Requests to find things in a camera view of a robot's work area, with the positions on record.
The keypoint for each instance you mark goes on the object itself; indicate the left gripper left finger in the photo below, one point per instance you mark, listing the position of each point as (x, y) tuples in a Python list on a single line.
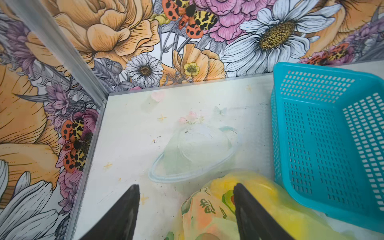
[(119, 222)]

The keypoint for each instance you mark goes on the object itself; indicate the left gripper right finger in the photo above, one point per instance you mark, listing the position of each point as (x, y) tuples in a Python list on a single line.
[(253, 220)]

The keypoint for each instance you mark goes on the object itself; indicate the yellow-green plastic bag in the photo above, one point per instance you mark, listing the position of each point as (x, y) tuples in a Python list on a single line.
[(210, 213)]

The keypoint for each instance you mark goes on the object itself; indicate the teal plastic basket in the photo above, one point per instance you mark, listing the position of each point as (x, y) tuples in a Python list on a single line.
[(328, 139)]

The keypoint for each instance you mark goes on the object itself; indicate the left aluminium corner post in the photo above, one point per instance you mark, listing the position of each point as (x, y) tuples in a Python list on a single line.
[(39, 20)]

